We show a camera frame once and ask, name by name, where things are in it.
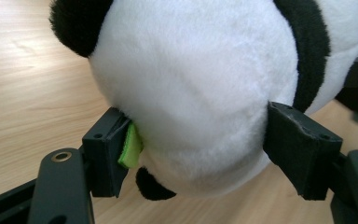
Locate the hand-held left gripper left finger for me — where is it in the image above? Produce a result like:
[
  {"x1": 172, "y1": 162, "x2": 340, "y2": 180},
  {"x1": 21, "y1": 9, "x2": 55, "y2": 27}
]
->
[{"x1": 81, "y1": 106, "x2": 132, "y2": 199}]

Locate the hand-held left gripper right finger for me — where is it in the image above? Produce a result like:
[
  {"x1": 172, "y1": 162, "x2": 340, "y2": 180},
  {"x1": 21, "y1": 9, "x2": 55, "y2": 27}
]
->
[{"x1": 263, "y1": 101, "x2": 344, "y2": 202}]

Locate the black and white panda plush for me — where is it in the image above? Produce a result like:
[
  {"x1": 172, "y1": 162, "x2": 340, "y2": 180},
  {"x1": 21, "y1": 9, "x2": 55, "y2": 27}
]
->
[{"x1": 48, "y1": 0, "x2": 358, "y2": 202}]

